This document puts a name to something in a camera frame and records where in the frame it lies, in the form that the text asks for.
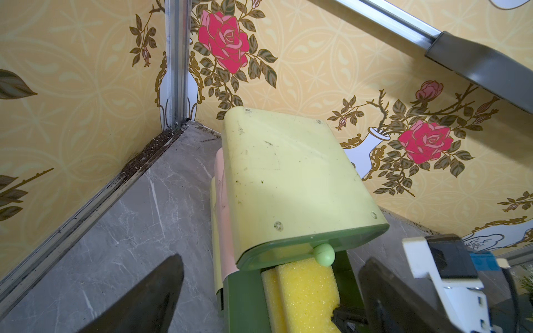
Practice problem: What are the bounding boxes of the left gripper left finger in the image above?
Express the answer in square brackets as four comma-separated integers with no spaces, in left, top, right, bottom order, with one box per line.
[80,254,185,332]

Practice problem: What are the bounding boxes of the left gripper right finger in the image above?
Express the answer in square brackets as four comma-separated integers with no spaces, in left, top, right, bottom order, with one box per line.
[358,258,458,333]

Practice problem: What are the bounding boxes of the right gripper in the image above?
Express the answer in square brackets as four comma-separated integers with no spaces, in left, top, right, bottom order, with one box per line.
[331,306,369,333]

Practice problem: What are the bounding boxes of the light green drawer cabinet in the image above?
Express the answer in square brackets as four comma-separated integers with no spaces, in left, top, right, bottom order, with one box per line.
[211,107,388,283]

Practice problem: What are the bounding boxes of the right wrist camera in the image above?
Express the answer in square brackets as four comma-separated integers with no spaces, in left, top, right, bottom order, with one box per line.
[401,234,513,333]

